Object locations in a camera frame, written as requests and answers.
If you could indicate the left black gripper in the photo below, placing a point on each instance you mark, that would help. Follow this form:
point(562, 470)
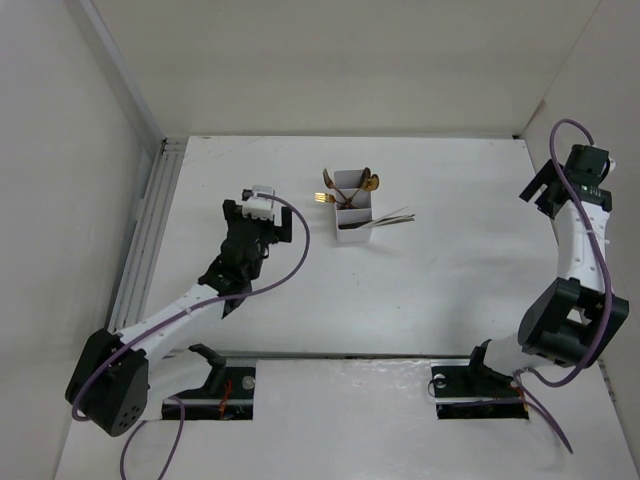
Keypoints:
point(275, 234)

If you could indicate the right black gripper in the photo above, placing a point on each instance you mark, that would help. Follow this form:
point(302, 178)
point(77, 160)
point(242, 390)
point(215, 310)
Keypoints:
point(549, 176)

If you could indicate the gold fork green handle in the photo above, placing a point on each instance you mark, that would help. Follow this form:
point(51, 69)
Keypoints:
point(327, 198)

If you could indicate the gold spoon green handle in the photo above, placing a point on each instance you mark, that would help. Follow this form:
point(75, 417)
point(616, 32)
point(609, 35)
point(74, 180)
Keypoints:
point(373, 184)

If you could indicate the silver chopstick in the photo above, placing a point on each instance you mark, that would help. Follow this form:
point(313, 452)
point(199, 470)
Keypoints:
point(410, 215)
point(389, 215)

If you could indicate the dark grey chopstick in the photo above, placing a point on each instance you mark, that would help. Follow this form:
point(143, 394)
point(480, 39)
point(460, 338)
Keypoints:
point(405, 219)
point(357, 225)

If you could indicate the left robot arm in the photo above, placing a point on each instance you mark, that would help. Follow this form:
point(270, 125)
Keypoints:
point(110, 384)

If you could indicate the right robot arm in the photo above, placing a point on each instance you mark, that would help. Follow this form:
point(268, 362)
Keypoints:
point(576, 317)

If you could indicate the white three-compartment utensil holder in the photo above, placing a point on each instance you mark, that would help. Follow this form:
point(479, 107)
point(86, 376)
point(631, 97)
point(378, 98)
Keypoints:
point(349, 182)

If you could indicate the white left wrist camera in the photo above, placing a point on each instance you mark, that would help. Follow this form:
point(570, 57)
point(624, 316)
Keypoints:
point(257, 203)

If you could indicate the aluminium frame rail left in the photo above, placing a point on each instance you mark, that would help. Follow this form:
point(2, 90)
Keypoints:
point(150, 218)

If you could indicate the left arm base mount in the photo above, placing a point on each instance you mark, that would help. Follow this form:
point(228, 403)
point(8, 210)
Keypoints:
point(201, 384)

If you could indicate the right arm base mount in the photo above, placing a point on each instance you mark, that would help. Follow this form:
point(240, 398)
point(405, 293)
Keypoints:
point(465, 393)

